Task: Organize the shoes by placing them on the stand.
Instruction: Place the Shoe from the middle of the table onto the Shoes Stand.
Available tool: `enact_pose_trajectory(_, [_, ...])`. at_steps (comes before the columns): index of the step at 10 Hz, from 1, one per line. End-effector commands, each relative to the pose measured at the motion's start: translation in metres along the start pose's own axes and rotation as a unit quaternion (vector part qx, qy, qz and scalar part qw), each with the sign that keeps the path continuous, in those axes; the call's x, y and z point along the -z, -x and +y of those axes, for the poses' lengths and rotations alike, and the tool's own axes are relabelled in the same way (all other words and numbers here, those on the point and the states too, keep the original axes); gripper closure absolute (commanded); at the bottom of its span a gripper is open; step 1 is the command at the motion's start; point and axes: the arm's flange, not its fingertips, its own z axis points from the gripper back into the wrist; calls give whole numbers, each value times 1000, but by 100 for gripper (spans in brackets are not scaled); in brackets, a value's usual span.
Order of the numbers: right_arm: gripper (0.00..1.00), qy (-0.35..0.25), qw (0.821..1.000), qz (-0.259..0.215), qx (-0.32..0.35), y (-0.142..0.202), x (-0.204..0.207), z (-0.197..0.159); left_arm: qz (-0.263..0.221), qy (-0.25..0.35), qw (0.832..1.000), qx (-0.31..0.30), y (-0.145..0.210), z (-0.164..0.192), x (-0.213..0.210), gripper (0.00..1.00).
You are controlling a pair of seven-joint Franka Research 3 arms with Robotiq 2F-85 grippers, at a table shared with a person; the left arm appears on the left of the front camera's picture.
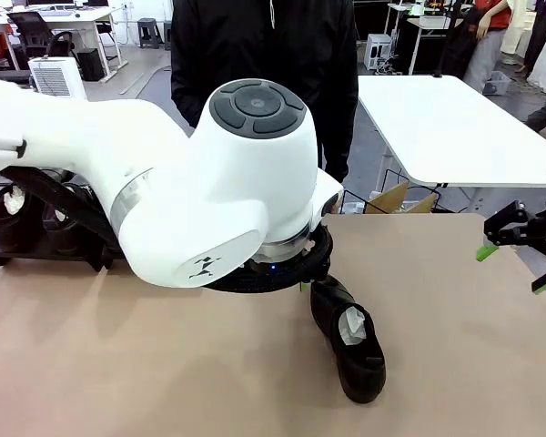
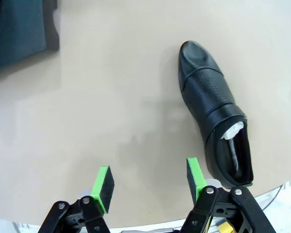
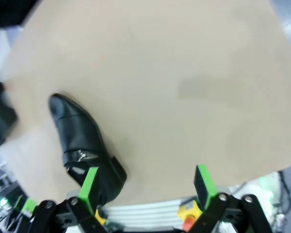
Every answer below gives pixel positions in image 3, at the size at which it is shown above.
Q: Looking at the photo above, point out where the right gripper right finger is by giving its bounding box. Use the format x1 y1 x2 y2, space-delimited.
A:
189 164 274 233

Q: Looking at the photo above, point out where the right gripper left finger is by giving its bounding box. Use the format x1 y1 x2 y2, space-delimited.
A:
32 166 107 233

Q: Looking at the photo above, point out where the black leather shoe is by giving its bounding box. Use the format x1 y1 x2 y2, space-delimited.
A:
49 93 128 203

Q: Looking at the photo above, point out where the black metal shoe stand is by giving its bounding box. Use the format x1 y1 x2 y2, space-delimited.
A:
0 82 18 152

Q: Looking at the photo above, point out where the yellow emergency stop button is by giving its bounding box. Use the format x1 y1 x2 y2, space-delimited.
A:
177 202 202 231

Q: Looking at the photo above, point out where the person in black jacket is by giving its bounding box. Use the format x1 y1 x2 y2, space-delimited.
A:
0 0 42 30

